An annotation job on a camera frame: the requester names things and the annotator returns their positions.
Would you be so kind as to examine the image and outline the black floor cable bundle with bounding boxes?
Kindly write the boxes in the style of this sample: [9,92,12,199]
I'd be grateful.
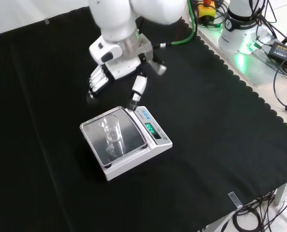
[231,189,287,232]

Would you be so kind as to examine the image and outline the pale base board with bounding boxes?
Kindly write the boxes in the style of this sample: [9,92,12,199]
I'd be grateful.
[188,9,287,86]

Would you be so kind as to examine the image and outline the white table leg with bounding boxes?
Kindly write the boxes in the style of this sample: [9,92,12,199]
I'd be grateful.
[275,180,287,206]
[205,211,234,232]

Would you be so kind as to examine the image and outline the black base cables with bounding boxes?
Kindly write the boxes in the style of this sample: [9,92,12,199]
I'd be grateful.
[245,0,286,41]

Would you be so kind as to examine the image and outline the black bench cloth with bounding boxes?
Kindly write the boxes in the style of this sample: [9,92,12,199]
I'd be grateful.
[0,6,287,232]

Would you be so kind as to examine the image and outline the clear tape strip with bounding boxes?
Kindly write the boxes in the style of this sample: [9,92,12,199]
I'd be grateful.
[227,191,243,209]

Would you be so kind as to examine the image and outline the black stop button cables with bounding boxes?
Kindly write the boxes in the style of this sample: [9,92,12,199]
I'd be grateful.
[191,0,226,30]

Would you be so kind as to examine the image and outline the white electronic balance steel pan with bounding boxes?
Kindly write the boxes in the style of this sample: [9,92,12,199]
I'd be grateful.
[79,105,173,181]

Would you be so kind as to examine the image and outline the yellow stop button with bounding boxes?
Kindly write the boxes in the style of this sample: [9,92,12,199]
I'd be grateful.
[198,0,216,19]

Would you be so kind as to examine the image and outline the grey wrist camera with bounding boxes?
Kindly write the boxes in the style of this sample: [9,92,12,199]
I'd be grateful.
[150,59,168,77]

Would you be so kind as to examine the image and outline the black adapter cord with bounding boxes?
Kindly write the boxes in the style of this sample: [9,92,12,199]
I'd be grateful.
[273,58,287,112]

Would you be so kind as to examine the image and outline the small clear glass beaker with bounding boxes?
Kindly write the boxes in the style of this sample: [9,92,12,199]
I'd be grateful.
[98,115,123,143]

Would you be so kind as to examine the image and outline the black power adapter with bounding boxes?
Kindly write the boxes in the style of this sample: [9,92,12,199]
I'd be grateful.
[268,41,287,66]

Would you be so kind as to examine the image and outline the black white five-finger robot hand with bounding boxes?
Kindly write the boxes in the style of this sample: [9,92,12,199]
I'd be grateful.
[86,55,148,112]

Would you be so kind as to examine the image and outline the green cable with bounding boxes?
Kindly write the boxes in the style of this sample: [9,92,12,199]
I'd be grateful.
[153,0,199,49]

